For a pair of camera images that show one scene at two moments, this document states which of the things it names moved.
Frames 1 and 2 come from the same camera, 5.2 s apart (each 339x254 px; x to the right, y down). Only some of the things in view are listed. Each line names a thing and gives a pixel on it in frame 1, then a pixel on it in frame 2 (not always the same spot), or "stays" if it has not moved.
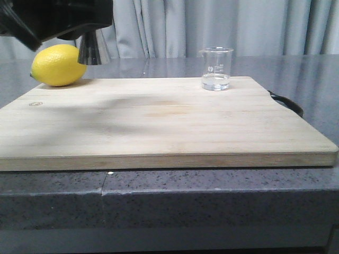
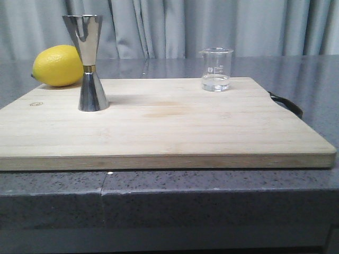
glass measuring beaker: (216, 66) stays
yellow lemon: (57, 64) stays
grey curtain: (179, 28) stays
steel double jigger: (93, 50) → (85, 29)
